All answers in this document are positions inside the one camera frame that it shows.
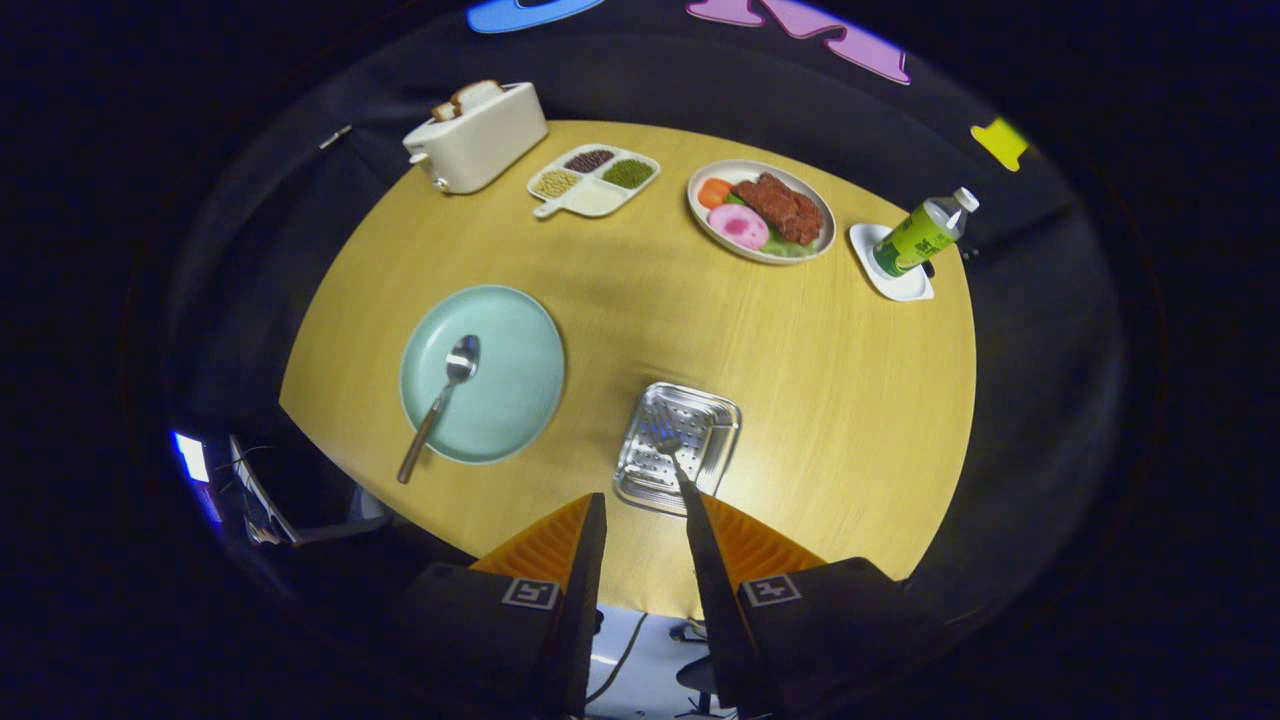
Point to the heap of yellow beans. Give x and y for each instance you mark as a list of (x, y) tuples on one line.
[(556, 182)]

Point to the white toaster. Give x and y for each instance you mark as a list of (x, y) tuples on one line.
[(490, 140)]

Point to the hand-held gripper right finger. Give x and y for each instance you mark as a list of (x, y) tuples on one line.
[(715, 600)]

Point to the white square coaster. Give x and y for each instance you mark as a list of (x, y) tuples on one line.
[(905, 288)]

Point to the grey metal frame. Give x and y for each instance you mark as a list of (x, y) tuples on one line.
[(330, 530)]

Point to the green lettuce leaf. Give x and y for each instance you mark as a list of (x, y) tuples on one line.
[(787, 246)]

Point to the heap of green beans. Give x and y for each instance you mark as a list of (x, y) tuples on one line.
[(628, 173)]

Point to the perforated metal tray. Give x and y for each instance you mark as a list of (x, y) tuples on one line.
[(700, 420)]

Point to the small toast bread slice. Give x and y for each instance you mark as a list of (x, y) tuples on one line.
[(444, 111)]

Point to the black chair base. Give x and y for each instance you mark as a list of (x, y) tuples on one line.
[(695, 678)]

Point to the green label drink bottle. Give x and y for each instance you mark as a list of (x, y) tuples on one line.
[(920, 235)]

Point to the brown meat piece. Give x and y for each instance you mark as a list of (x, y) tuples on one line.
[(780, 205)]

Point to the large toast bread slice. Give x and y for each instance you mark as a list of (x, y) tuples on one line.
[(475, 96)]

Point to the white divided dish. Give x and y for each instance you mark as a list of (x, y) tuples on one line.
[(600, 198)]

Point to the light green round plate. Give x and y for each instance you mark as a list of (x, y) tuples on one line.
[(510, 380)]

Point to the silver clip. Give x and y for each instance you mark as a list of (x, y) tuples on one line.
[(335, 136)]

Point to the white round food plate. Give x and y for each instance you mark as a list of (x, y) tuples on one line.
[(725, 170)]

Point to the heap of dark red beans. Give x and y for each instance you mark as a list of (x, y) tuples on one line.
[(588, 160)]

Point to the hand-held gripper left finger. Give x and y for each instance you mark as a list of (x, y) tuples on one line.
[(580, 600)]

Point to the orange carrot slice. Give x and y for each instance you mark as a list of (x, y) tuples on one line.
[(713, 192)]

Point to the lit blue screen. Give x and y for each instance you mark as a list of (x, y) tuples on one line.
[(190, 457)]

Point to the pink ham slice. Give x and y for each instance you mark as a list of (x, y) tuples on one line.
[(738, 226)]

